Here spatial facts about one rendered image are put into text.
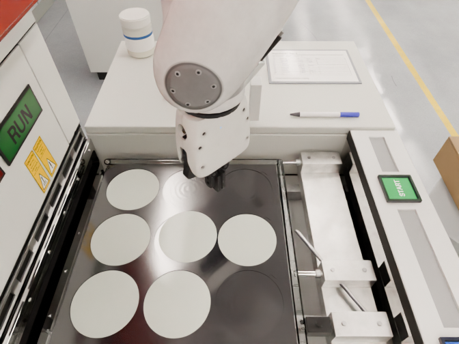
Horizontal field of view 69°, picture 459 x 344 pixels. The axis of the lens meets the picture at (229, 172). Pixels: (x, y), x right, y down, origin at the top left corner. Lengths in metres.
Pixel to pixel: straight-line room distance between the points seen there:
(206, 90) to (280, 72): 0.56
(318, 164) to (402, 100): 1.96
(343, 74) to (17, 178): 0.68
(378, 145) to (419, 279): 0.27
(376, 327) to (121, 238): 0.42
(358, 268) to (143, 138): 0.47
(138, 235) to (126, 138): 0.22
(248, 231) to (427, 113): 2.11
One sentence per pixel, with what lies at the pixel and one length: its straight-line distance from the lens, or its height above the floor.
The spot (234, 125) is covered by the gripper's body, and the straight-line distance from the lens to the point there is 0.44.
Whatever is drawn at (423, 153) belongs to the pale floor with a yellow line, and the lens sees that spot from 2.26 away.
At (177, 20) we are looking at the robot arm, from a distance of 0.26.
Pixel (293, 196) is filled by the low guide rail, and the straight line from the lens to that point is 0.73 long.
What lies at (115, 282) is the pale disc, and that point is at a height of 0.90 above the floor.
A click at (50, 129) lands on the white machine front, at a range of 0.62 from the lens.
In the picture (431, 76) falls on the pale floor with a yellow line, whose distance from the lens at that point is 2.98.
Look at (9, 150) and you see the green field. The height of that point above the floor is 1.09.
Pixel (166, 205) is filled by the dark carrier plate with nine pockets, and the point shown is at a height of 0.90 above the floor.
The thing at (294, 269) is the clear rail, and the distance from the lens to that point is 0.56.
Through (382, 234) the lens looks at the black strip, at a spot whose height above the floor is 0.95.
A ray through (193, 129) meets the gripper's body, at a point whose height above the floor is 1.14.
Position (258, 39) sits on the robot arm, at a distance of 0.26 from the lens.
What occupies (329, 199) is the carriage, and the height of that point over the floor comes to 0.88.
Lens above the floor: 1.40
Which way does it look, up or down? 49 degrees down
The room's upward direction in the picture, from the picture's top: straight up
